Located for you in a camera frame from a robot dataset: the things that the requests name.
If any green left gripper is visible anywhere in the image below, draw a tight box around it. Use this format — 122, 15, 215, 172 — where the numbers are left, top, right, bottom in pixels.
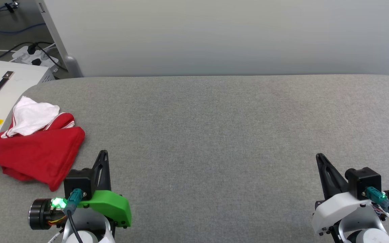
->
77, 150, 132, 238

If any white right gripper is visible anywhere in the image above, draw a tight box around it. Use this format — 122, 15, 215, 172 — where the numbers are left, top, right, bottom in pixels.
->
311, 154, 381, 236

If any red and white t-shirt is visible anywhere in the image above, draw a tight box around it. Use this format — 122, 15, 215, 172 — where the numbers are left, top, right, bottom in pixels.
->
0, 96, 85, 192

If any white metal equipment box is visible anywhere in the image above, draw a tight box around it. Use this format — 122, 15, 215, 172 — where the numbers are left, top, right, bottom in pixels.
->
0, 60, 55, 142

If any white power strip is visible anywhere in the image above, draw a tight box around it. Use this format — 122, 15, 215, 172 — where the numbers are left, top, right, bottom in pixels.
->
11, 45, 60, 73

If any white partition panel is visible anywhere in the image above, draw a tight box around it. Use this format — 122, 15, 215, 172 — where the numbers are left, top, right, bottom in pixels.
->
44, 0, 389, 77

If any teal plug black left cable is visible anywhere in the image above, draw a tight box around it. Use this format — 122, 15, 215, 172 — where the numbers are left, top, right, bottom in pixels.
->
64, 188, 84, 243

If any teal plug black cable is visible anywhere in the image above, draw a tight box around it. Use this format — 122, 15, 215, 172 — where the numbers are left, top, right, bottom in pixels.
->
365, 187, 389, 237
64, 188, 84, 243

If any teal plug black right cable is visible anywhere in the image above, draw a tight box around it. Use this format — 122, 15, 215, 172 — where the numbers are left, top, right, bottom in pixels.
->
365, 187, 389, 237

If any grey metal partition post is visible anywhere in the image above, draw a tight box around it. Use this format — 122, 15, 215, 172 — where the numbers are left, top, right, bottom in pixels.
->
35, 0, 83, 78

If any black power cable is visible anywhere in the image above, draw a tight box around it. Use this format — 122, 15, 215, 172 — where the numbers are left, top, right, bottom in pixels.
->
0, 42, 68, 72

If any blue floor cable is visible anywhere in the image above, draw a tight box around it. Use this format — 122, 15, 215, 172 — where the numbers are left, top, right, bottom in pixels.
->
0, 13, 46, 34

